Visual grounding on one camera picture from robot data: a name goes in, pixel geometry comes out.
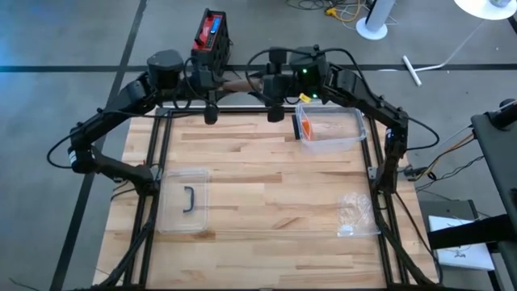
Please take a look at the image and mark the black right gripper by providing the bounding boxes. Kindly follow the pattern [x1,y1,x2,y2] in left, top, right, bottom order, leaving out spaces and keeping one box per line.
[249,46,292,124]

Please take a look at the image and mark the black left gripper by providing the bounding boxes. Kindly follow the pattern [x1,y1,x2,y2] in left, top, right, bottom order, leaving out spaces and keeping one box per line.
[184,55,237,126]

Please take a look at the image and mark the brown cloth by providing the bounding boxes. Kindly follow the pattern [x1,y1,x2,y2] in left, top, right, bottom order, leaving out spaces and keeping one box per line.
[223,78,267,94]

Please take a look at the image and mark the orange elastic bandage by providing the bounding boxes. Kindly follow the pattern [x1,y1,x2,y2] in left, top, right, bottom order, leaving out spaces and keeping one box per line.
[301,115,315,141]

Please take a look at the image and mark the black and red battery box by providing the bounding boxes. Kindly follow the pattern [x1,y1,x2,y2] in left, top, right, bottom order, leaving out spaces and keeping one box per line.
[190,7,233,78]

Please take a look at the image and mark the clear plastic storage box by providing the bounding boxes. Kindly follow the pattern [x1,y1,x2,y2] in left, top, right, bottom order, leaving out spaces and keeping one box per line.
[292,103,368,155]

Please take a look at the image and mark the white pole stand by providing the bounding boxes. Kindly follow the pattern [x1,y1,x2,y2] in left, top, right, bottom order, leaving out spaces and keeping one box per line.
[355,0,397,41]

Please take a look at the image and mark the white floor bar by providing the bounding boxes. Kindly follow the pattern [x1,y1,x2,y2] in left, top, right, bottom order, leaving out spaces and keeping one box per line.
[401,55,422,87]

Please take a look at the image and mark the grey pad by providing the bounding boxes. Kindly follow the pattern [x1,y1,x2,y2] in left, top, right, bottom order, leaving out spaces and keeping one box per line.
[418,199,481,227]

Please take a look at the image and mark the white round table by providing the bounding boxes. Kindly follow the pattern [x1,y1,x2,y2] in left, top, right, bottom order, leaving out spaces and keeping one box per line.
[452,0,517,22]

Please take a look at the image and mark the black desk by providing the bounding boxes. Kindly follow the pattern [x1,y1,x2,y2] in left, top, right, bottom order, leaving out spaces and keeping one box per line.
[427,99,517,291]

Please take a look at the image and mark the white paper sheet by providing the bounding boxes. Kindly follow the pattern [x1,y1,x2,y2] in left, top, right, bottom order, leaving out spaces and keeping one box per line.
[427,214,496,272]

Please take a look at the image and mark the black aluminium table frame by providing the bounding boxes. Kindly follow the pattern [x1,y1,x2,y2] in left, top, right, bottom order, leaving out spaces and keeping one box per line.
[96,105,443,291]

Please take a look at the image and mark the tangled floor cables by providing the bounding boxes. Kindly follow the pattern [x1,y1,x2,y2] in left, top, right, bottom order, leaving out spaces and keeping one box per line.
[284,0,367,22]

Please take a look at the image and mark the clear lid with black handle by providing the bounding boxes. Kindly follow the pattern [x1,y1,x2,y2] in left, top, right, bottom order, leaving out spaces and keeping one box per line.
[156,168,211,235]

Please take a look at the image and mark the black cable bundle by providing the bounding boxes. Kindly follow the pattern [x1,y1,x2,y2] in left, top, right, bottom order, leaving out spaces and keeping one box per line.
[403,131,485,193]

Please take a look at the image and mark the white cable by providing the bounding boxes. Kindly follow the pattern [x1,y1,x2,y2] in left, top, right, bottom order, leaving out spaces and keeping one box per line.
[414,19,486,73]

